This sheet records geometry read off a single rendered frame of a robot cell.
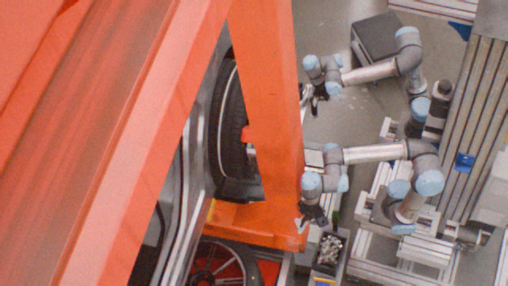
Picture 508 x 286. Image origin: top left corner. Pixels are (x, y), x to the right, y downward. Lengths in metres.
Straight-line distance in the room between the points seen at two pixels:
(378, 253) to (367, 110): 1.21
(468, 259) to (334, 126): 1.36
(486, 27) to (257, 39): 0.83
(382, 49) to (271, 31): 2.58
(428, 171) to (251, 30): 1.03
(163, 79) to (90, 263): 0.37
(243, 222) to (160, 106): 2.11
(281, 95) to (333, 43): 2.79
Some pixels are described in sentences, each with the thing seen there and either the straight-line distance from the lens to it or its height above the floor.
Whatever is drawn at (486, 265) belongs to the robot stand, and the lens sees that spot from 3.70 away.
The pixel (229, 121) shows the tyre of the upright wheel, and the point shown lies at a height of 1.12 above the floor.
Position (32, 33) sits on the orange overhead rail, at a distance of 0.23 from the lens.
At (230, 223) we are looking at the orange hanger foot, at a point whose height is 0.68.
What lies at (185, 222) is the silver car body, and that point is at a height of 0.98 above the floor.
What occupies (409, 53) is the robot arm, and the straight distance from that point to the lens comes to 2.82.
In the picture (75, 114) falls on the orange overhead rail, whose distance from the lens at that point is 0.77.
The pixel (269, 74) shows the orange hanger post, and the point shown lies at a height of 2.07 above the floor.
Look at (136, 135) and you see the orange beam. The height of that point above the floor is 2.73.
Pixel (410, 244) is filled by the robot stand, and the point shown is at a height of 0.72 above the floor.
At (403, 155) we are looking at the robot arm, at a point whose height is 1.42.
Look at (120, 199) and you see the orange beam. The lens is 0.99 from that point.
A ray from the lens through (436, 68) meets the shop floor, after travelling 4.67.
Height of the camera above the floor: 3.57
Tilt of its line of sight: 57 degrees down
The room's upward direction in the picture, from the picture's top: 11 degrees counter-clockwise
